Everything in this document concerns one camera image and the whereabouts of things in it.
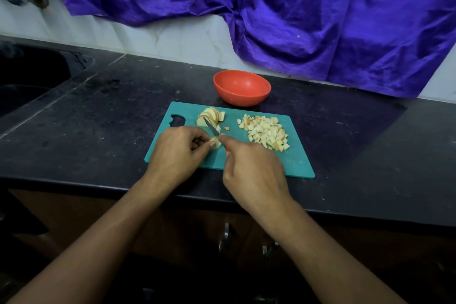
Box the purple cloth curtain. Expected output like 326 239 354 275
43 0 456 99

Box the metal cabinet handle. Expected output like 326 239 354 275
218 222 233 254
261 240 279 260

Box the person's right forearm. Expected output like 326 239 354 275
265 199 407 304

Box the person's right hand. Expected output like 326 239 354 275
218 135 293 219

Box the pile of diced apple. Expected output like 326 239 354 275
237 114 291 153

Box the red-handled kitchen knife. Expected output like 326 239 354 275
204 117 223 139

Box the person's left hand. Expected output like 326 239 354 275
144 126 215 190

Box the person's left forearm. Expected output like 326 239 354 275
9 173 171 304

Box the orange bowl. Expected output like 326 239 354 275
213 69 272 107

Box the teal plastic cutting board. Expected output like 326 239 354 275
144 101 316 179

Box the dark kitchen sink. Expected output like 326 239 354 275
0 44 95 117

